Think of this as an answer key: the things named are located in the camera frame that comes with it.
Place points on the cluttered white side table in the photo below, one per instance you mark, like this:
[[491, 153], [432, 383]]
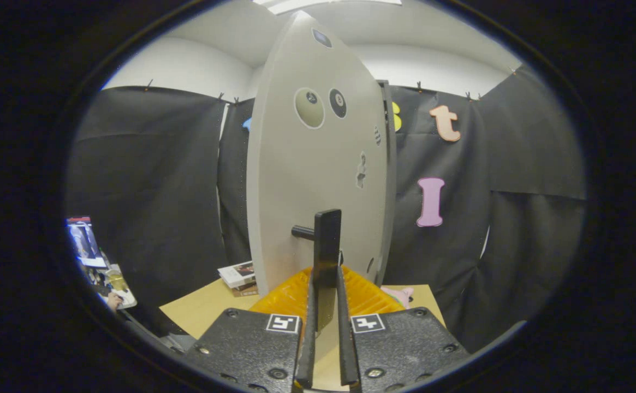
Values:
[[116, 286]]

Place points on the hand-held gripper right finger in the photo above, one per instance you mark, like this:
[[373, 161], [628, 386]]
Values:
[[346, 338]]

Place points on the black backdrop cloth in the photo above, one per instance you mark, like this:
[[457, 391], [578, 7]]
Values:
[[148, 174]]

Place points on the brown book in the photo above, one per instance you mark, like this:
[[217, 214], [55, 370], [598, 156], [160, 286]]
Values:
[[245, 290]]

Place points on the grey shoe cabinet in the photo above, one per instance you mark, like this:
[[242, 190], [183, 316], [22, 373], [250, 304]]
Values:
[[390, 164]]

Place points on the green and pink plush toy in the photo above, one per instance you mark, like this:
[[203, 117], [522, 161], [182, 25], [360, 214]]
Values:
[[399, 296]]

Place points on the grey shoe cabinet door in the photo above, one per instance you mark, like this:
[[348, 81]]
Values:
[[296, 174]]

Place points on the colourful wall poster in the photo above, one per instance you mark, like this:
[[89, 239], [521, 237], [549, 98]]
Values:
[[84, 240]]

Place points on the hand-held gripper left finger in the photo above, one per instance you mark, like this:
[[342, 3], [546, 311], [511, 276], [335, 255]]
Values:
[[307, 338]]

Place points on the large ceiling light panel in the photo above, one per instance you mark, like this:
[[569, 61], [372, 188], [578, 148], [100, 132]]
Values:
[[307, 5]]

